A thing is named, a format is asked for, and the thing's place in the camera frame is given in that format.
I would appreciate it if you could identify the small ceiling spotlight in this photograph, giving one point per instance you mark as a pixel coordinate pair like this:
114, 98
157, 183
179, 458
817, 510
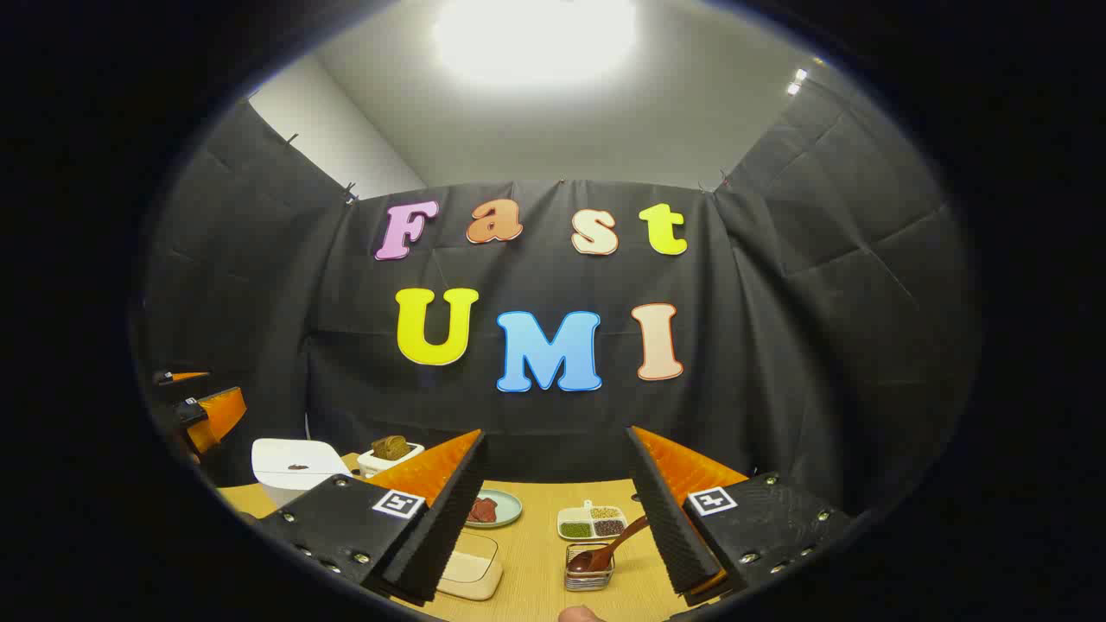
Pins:
795, 82

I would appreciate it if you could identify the brown toast slice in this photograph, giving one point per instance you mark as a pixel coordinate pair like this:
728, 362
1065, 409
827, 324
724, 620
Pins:
391, 447

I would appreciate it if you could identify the clear rectangular tray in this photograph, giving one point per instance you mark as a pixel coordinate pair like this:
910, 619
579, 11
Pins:
471, 574

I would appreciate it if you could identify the bright ceiling light panel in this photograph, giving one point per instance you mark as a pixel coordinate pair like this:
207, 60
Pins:
536, 39

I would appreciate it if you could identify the dark red bean heap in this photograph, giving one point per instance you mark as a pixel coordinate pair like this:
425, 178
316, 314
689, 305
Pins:
609, 528

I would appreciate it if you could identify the green mung bean heap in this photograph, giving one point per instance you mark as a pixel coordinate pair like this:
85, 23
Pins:
575, 529

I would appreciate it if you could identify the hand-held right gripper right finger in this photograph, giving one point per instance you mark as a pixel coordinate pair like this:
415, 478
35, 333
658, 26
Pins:
670, 527

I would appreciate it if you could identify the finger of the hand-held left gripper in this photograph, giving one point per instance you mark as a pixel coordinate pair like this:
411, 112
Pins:
220, 415
186, 377

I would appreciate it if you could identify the pale green plate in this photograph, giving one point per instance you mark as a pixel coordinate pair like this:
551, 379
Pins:
511, 510

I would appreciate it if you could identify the red meat piece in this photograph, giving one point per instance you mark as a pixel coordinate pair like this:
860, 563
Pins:
490, 510
476, 511

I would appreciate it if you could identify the brown wooden spoon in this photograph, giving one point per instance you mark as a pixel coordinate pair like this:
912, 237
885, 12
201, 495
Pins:
605, 549

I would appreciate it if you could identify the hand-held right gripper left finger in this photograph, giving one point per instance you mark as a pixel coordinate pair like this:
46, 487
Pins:
441, 527

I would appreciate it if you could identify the white toaster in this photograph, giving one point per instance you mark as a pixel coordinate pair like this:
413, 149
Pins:
406, 456

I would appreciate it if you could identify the yellow soybean heap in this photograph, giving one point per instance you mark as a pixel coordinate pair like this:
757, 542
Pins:
605, 513

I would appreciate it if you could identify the white rice cooker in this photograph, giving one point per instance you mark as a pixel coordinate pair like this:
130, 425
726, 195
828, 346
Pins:
285, 484

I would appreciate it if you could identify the white divided grain dish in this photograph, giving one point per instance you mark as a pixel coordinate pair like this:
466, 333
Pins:
572, 516

